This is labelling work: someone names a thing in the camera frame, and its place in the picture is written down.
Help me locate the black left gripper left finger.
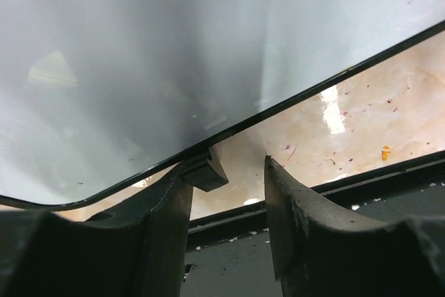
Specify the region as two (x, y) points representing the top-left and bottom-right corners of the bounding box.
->
(1, 164), (193, 296)

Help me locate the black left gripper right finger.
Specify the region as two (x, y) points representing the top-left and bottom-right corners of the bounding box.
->
(264, 156), (444, 296)

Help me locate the white whiteboard black frame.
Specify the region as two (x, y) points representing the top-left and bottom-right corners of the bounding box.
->
(1, 0), (444, 210)

